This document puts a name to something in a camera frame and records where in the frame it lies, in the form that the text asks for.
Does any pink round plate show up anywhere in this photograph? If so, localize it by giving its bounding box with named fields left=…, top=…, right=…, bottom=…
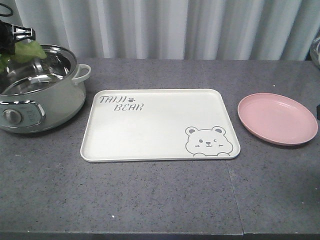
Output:
left=237, top=93, right=318, bottom=146

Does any white blender appliance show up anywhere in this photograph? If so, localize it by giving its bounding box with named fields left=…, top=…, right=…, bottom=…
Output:
left=309, top=36, right=320, bottom=69

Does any green lettuce leaf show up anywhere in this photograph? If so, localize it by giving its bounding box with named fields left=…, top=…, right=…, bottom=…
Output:
left=0, top=41, right=47, bottom=73

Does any pale green electric pot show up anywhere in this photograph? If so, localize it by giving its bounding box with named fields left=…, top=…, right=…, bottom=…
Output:
left=0, top=45, right=91, bottom=134

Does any white pleated curtain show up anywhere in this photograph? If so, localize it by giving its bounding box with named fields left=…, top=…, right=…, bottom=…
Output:
left=0, top=0, right=320, bottom=60

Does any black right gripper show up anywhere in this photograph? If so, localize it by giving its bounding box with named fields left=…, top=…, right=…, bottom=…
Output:
left=316, top=104, right=320, bottom=115

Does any cream bear serving tray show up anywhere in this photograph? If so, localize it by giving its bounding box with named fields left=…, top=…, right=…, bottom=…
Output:
left=80, top=89, right=241, bottom=163

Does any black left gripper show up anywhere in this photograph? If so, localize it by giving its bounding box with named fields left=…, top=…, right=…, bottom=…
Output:
left=0, top=21, right=36, bottom=55

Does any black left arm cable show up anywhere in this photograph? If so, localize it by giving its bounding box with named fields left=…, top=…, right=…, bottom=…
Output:
left=0, top=2, right=15, bottom=19

